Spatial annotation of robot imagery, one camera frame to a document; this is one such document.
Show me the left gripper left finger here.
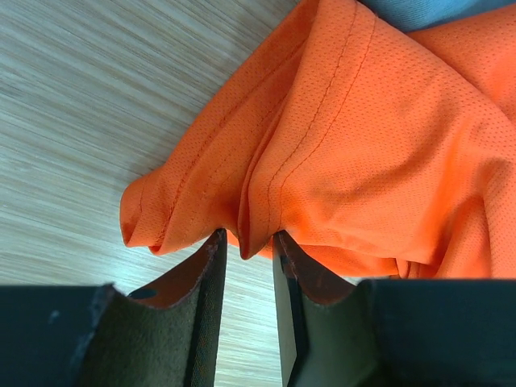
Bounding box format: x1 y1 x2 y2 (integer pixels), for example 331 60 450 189
1 229 227 386

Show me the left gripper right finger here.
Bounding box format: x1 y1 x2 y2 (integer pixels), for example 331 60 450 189
273 231 515 386

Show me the orange t shirt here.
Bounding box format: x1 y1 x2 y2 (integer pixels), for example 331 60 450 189
120 1 515 278

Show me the folded blue-grey t shirt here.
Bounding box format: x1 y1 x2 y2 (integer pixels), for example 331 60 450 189
361 0 514 32

